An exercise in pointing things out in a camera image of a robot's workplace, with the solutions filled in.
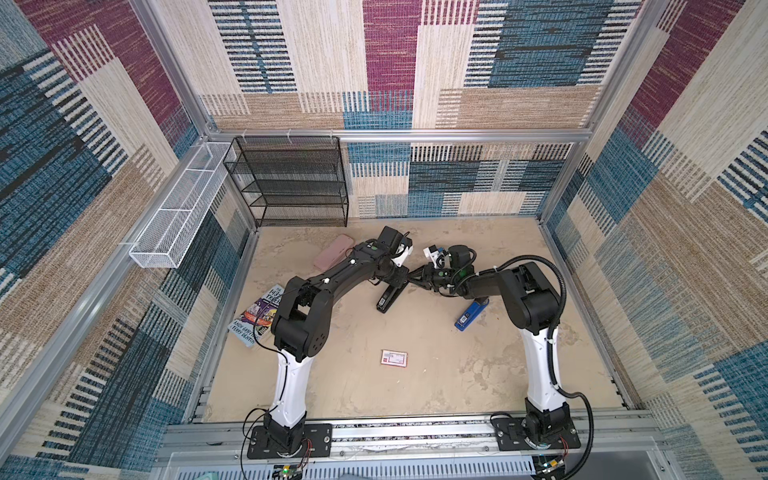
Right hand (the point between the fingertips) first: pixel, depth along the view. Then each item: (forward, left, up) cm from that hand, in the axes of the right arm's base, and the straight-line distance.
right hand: (407, 279), depth 99 cm
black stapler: (-7, +6, +2) cm, 10 cm away
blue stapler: (-12, -19, -2) cm, 23 cm away
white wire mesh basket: (+8, +71, +16) cm, 73 cm away
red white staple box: (-25, +5, -2) cm, 25 cm away
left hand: (0, +2, +4) cm, 4 cm away
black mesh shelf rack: (+35, +41, +14) cm, 56 cm away
